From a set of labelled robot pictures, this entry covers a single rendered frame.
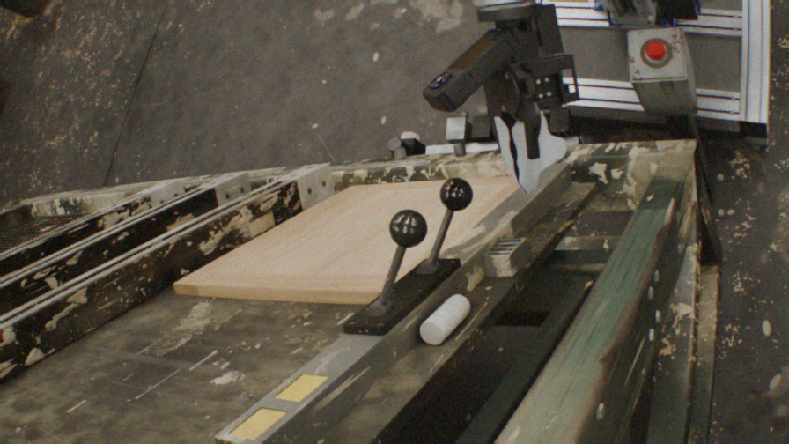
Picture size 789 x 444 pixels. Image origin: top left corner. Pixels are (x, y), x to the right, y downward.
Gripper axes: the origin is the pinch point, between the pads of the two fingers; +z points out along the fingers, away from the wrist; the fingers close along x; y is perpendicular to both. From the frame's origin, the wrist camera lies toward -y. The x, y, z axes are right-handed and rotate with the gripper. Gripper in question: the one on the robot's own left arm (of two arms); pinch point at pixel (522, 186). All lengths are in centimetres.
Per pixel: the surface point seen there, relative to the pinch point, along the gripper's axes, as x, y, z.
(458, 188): 3.7, -6.1, -0.7
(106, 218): 101, -51, 12
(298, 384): -8.3, -30.5, 8.9
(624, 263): -9.0, 6.9, 9.1
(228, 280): 37.4, -30.3, 13.4
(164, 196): 114, -35, 15
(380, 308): -0.2, -18.8, 8.0
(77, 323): 36, -56, 12
